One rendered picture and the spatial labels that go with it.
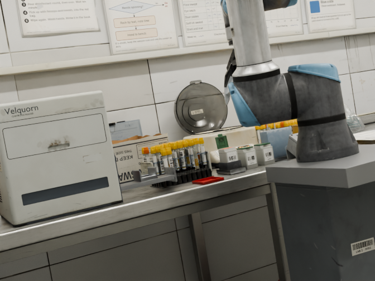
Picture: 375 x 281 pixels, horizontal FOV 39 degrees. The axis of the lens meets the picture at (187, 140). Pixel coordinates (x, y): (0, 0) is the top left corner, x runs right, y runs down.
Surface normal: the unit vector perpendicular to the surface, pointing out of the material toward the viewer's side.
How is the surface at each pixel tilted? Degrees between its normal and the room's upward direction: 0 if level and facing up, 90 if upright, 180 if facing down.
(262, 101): 98
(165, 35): 93
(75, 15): 91
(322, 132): 73
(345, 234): 90
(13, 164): 90
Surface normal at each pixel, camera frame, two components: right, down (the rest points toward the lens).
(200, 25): 0.41, 0.04
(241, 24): -0.49, 0.26
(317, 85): -0.09, 0.04
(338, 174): -0.88, 0.18
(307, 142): -0.76, -0.14
